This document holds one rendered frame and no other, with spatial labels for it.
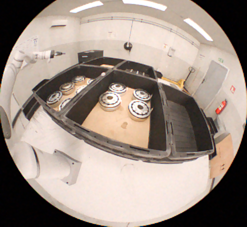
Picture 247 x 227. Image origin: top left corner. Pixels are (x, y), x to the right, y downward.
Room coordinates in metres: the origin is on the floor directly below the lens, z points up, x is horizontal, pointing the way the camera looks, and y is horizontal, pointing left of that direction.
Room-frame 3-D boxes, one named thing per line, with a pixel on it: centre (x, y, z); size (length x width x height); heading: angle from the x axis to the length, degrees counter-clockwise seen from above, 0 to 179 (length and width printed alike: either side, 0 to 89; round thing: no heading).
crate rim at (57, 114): (0.27, 0.29, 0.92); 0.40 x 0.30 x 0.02; 172
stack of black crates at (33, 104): (0.14, 1.23, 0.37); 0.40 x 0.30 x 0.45; 177
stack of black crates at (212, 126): (0.41, -1.79, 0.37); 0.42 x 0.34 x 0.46; 177
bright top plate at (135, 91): (0.33, -0.09, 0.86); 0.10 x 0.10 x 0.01
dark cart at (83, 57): (1.89, 1.11, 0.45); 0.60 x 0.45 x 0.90; 177
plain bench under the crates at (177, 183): (0.38, -0.08, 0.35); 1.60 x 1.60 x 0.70; 87
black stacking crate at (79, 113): (0.23, -0.01, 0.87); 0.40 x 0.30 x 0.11; 172
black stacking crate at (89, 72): (0.27, 0.29, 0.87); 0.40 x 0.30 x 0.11; 172
